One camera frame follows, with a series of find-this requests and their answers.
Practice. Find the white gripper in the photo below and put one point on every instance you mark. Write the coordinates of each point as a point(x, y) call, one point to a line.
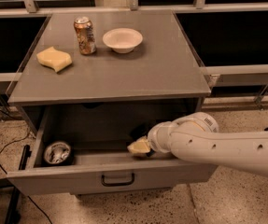
point(156, 139)

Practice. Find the dark blue rxbar wrapper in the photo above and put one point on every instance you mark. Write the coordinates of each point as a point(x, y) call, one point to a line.
point(138, 132)

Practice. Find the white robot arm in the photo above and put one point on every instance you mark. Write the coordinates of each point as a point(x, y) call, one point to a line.
point(196, 138)

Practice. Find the open grey top drawer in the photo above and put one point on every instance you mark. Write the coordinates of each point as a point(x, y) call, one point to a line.
point(99, 138)

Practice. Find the round tin in drawer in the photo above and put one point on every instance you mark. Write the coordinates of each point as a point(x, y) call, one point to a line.
point(58, 153)

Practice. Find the grey drawer cabinet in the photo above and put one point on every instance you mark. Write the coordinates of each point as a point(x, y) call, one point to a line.
point(162, 67)

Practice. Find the white paper bowl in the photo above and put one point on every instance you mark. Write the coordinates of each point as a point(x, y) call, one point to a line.
point(122, 40)

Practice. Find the yellow wavy sponge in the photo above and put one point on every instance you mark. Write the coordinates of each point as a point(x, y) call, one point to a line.
point(54, 59)

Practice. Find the dented soda can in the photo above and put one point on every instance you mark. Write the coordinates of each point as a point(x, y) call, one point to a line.
point(84, 31)

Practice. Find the black stand leg left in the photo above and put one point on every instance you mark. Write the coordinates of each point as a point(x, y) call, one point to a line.
point(11, 212)

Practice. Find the black drawer handle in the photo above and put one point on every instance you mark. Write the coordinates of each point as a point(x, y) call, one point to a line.
point(117, 181)

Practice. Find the grey window railing frame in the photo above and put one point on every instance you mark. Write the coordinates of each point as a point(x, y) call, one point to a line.
point(198, 14)

